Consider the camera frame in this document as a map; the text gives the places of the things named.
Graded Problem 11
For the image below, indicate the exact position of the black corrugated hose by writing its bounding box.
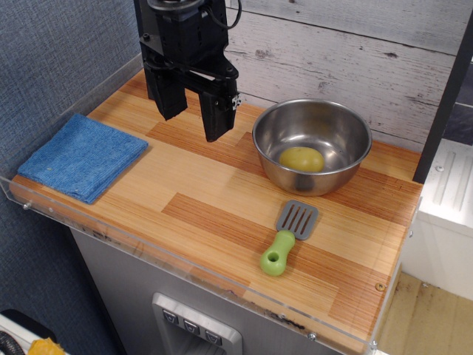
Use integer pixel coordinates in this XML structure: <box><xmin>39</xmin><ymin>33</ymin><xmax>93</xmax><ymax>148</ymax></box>
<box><xmin>0</xmin><ymin>331</ymin><xmax>21</xmax><ymax>355</ymax></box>

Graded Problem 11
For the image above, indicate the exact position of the dark vertical post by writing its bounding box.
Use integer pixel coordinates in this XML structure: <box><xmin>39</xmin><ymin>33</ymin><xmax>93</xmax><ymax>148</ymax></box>
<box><xmin>412</xmin><ymin>14</ymin><xmax>472</xmax><ymax>183</ymax></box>

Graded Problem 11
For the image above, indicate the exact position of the white ribbed appliance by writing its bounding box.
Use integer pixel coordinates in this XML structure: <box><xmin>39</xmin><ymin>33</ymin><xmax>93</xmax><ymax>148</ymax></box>
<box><xmin>400</xmin><ymin>139</ymin><xmax>472</xmax><ymax>300</ymax></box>

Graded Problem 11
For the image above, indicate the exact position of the black cable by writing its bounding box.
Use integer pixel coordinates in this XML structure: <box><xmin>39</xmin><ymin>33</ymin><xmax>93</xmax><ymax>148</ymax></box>
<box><xmin>202</xmin><ymin>0</ymin><xmax>243</xmax><ymax>30</ymax></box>

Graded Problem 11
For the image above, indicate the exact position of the grey cabinet control panel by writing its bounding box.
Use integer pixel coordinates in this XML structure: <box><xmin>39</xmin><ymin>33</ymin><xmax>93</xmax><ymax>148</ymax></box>
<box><xmin>152</xmin><ymin>292</ymin><xmax>243</xmax><ymax>354</ymax></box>

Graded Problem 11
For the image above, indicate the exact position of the yellow-green potato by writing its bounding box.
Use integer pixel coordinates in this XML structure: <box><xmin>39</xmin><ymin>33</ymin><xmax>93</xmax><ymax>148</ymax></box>
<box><xmin>279</xmin><ymin>146</ymin><xmax>324</xmax><ymax>172</ymax></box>

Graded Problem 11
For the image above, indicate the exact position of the yellow object at corner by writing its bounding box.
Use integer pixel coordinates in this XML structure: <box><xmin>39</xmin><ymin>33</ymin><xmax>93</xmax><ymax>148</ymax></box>
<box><xmin>27</xmin><ymin>338</ymin><xmax>65</xmax><ymax>355</ymax></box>

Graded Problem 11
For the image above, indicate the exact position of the blue towel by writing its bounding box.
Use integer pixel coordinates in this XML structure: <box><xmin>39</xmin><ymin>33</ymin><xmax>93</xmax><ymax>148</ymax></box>
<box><xmin>18</xmin><ymin>114</ymin><xmax>149</xmax><ymax>204</ymax></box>

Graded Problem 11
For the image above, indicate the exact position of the clear acrylic table guard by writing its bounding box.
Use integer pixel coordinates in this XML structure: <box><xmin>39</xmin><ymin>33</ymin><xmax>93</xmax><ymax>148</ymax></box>
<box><xmin>1</xmin><ymin>74</ymin><xmax>421</xmax><ymax>354</ymax></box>

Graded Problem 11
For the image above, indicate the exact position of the stainless steel bowl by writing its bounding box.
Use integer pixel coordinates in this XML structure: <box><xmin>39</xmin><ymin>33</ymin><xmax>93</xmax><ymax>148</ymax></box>
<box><xmin>252</xmin><ymin>98</ymin><xmax>372</xmax><ymax>196</ymax></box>

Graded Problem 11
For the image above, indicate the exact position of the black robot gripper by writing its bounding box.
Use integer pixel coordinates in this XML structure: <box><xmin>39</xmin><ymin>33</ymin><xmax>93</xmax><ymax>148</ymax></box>
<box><xmin>140</xmin><ymin>1</ymin><xmax>239</xmax><ymax>142</ymax></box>

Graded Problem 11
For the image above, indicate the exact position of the green handled grey spatula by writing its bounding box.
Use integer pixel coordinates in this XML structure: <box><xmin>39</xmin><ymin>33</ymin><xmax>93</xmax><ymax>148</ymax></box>
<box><xmin>259</xmin><ymin>200</ymin><xmax>319</xmax><ymax>277</ymax></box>

